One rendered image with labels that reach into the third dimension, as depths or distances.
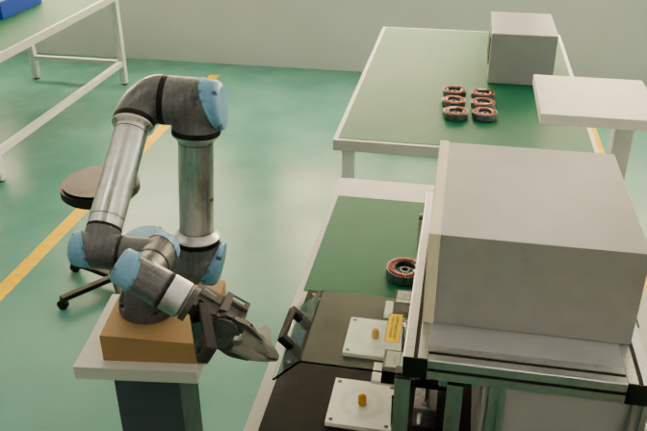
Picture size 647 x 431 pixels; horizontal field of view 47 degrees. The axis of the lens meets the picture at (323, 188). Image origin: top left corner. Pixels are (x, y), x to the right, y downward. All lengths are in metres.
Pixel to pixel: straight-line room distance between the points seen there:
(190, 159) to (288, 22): 4.69
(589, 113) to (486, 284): 1.03
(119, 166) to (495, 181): 0.80
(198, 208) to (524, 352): 0.83
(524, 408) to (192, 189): 0.89
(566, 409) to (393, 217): 1.25
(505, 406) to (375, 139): 1.89
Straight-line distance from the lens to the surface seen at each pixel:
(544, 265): 1.42
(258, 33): 6.50
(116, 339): 1.99
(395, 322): 1.57
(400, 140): 3.18
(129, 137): 1.70
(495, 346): 1.46
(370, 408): 1.79
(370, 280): 2.25
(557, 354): 1.48
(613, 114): 2.36
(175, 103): 1.72
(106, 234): 1.60
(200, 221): 1.84
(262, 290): 3.53
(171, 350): 1.97
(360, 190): 2.76
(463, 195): 1.53
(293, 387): 1.86
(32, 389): 3.20
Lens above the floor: 2.02
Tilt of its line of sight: 27 degrees down
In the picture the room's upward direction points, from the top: straight up
